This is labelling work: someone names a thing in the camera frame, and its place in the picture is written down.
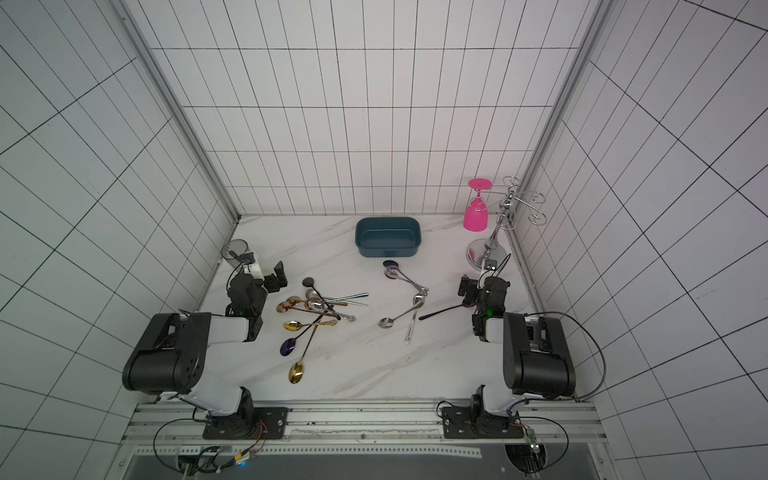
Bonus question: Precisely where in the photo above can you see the silver spoon pile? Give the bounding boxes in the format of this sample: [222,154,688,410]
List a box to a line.
[305,288,357,322]

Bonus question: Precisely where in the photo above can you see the teal plastic storage box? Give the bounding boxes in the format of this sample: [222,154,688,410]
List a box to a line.
[355,217,422,258]

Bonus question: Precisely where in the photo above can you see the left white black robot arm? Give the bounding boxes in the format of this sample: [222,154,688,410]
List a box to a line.
[122,262,288,440]

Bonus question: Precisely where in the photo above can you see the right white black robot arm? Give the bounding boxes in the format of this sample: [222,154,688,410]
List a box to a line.
[467,276,576,438]

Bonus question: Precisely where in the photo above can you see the black spoon right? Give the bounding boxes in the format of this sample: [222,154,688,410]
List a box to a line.
[418,303,475,321]

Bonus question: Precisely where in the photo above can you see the copper spoon upper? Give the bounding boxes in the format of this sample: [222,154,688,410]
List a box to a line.
[286,296,305,306]

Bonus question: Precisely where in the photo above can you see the short gold spoon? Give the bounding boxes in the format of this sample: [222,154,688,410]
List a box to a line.
[283,319,338,332]

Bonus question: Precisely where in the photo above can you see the purple bowl dark spoon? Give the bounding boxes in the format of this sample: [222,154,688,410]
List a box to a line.
[279,314,338,357]

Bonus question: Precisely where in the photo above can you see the long gold spoon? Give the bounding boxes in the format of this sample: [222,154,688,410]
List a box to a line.
[288,321,320,384]

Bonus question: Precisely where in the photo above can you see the grey translucent cup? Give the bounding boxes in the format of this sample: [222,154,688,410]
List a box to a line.
[220,239,249,267]

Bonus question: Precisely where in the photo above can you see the chrome wine glass rack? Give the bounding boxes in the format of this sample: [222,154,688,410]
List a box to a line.
[466,176,548,272]

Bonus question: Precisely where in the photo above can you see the pink upside-down wine glass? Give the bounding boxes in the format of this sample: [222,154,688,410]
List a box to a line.
[463,178,492,233]

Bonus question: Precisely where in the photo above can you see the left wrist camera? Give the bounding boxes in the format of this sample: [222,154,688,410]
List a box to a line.
[242,252,265,280]

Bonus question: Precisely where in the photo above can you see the silver spoon clear handle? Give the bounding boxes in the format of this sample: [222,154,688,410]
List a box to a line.
[404,302,423,345]

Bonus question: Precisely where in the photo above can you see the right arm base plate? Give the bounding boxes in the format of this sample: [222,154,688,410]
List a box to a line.
[438,406,525,440]

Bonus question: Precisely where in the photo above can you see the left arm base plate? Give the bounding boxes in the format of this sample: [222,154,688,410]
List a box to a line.
[202,407,289,441]

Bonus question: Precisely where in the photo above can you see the aluminium mounting rail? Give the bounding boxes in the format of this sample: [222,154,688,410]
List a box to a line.
[120,399,607,458]

